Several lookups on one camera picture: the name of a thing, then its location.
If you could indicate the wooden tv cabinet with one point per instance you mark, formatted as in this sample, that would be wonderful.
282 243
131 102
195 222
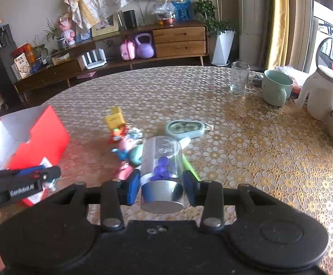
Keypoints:
179 45

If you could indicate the pink plastic piece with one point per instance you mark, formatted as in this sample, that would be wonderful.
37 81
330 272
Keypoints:
125 170

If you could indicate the standing air conditioner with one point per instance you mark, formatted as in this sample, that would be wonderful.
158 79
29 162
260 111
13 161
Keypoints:
255 28

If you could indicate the pink doll figure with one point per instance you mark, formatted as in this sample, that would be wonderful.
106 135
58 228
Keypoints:
123 149

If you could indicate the tall plant in white pot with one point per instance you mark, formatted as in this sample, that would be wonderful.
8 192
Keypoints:
223 47

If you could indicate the black cylinder speaker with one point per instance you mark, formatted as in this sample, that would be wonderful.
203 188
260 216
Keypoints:
130 19

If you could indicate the white kettle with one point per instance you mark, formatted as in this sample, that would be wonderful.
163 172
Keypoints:
321 94

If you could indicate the green highlighter pen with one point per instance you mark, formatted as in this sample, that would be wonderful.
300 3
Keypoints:
189 164

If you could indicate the washing machine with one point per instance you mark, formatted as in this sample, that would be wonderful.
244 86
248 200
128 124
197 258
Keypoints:
326 48

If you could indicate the clear drinking glass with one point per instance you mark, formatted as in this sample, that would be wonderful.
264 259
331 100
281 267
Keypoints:
240 77

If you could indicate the mint oval case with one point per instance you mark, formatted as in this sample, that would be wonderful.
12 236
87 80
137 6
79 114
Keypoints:
183 129

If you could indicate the yellow and white box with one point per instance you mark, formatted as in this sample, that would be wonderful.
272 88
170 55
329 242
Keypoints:
60 58

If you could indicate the plastic bag of fruit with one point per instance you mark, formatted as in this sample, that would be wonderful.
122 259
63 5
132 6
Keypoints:
163 13

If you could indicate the mint green mug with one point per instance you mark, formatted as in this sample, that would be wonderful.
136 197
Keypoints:
275 91

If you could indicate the red cardboard box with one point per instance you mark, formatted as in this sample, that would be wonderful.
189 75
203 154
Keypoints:
43 137

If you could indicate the blue tissue box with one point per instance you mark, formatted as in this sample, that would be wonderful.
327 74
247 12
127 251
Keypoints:
82 36

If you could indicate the white router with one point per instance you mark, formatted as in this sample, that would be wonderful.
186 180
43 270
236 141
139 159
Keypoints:
93 60

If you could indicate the cream photo frame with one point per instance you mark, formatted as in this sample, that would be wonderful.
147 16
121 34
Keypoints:
105 27

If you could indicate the small dark object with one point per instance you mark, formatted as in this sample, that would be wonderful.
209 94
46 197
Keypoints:
256 80

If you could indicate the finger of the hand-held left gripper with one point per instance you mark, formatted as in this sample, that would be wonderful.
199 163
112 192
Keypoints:
30 172
52 173

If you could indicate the purple kettlebell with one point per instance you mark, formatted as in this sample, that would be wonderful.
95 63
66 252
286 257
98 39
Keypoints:
145 47

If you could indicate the small potted plant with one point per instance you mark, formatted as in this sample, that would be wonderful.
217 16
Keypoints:
40 48
57 35

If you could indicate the printed snack bag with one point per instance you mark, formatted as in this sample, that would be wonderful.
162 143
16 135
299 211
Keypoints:
22 66

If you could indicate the pink toy suitcase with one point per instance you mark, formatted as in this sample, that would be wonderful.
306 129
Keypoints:
127 50

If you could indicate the flat pink object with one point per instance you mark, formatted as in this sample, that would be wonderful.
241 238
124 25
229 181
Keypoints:
86 75

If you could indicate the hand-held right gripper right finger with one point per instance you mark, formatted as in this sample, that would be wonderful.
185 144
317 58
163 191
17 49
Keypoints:
189 190

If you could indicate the clear jar with silver lid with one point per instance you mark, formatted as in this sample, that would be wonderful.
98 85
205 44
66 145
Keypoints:
162 154

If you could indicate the red dragon toy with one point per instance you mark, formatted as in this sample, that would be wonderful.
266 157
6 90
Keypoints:
118 134

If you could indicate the orange box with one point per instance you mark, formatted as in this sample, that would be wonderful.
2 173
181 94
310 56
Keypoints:
29 52

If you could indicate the crumpled plastic bag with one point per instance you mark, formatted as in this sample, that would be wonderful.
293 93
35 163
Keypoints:
295 76

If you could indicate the yellow curtain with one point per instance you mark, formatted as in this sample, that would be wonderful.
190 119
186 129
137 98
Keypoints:
278 23

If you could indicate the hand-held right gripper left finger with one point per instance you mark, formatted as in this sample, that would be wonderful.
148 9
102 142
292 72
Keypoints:
132 189

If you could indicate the small yellow box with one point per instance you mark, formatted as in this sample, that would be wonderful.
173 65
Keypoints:
115 119

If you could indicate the black water dispenser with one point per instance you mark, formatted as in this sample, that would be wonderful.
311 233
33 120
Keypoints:
0 63

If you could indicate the pink plush doll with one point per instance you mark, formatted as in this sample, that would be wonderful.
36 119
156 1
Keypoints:
66 31

